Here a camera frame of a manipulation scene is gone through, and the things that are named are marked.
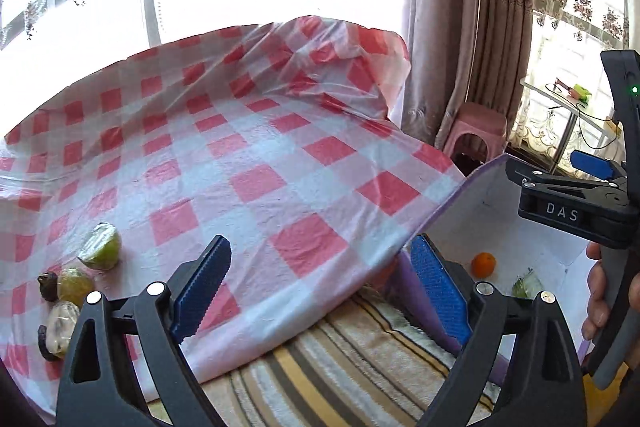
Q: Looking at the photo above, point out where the plastic-wrapped green apple piece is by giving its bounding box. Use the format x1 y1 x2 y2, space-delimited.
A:
511 269 544 300

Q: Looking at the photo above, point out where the striped fuzzy blanket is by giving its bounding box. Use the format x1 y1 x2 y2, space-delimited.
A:
145 284 501 427

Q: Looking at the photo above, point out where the red white checkered tablecloth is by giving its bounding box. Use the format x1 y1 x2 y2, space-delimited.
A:
0 14 468 425

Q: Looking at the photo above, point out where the pink plastic stool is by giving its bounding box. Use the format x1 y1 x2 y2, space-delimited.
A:
442 102 509 168

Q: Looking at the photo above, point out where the orange tangerine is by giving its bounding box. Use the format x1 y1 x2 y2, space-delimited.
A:
471 252 497 279

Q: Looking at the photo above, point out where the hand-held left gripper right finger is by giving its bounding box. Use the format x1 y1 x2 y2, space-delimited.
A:
400 234 587 427

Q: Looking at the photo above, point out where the black cable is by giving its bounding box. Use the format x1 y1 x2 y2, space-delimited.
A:
547 82 621 152

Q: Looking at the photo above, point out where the glass side table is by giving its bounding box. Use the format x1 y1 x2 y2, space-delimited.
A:
520 74 621 174

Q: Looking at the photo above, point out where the dark brown mangosteen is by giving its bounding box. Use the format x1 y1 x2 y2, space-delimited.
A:
37 272 61 303
38 326 63 362

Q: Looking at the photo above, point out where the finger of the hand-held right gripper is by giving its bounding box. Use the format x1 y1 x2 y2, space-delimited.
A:
505 155 617 204
570 150 621 182

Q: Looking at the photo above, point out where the plastic-wrapped green citrus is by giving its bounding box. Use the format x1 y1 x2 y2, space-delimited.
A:
76 222 122 271

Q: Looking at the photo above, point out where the person's right hand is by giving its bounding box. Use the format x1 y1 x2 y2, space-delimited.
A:
586 241 640 370

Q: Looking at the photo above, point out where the white box with purple rim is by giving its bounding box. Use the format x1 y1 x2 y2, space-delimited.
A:
395 152 601 388

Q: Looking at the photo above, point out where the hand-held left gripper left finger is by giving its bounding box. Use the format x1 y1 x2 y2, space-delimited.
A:
56 234 233 427

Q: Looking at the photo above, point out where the beige patterned drape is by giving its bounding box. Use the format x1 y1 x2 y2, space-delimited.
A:
402 0 536 154

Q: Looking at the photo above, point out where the plastic-wrapped yellow-green mango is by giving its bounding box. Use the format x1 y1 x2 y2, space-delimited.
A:
56 268 97 309

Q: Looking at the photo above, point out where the plastic-wrapped halved pear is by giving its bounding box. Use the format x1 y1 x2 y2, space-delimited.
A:
46 301 81 355

